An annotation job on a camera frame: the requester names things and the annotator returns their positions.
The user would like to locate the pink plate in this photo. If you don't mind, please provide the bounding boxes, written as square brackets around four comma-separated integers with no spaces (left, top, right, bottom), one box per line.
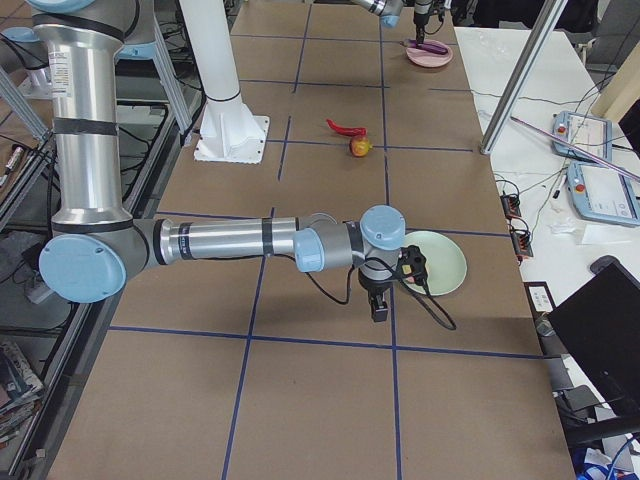
[405,44,453,68]

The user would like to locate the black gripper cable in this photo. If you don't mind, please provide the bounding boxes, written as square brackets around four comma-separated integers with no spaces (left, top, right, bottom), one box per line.
[304,259,459,332]

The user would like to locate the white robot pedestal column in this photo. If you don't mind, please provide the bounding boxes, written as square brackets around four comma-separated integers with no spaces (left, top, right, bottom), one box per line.
[180,0,242,116]

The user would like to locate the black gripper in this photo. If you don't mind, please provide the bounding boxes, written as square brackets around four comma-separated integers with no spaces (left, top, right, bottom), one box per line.
[358,245,430,323]
[412,0,445,48]

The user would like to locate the red yellow pomegranate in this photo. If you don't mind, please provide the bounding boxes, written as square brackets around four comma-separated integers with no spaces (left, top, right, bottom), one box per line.
[349,135,373,158]

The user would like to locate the white power strip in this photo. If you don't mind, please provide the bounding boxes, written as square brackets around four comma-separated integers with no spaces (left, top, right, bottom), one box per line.
[24,280,55,305]

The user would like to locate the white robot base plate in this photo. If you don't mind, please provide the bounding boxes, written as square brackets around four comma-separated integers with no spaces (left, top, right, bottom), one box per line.
[194,115,270,164]

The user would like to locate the purple eggplant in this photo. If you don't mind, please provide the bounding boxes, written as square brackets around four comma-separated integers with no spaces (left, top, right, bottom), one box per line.
[401,39,449,56]

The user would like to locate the teach pendant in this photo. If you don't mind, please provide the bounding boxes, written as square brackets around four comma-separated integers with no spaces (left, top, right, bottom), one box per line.
[552,111,613,161]
[567,161,639,226]

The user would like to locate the red chili pepper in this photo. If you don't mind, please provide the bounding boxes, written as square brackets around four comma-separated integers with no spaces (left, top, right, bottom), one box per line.
[326,119,367,137]

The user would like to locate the teach pendant lower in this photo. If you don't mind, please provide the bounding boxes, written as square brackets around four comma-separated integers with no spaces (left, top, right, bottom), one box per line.
[567,161,639,226]

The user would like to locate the aluminium frame post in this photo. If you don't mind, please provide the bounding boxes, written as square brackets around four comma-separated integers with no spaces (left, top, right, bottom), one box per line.
[480,0,568,155]

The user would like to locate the light green plate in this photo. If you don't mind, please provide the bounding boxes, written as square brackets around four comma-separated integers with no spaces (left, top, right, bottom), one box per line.
[404,230,467,296]

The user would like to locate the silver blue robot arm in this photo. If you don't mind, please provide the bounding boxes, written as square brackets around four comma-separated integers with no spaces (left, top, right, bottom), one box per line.
[31,1,434,322]
[352,0,452,47]

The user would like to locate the orange circuit board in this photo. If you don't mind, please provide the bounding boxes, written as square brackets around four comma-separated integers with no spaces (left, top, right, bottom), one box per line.
[500,193,534,263]

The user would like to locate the black laptop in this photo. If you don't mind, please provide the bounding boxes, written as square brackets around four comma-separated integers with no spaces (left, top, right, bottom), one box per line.
[548,263,639,416]

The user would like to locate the teach pendant upper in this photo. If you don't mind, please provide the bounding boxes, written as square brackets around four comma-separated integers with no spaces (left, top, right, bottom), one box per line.
[552,111,613,161]

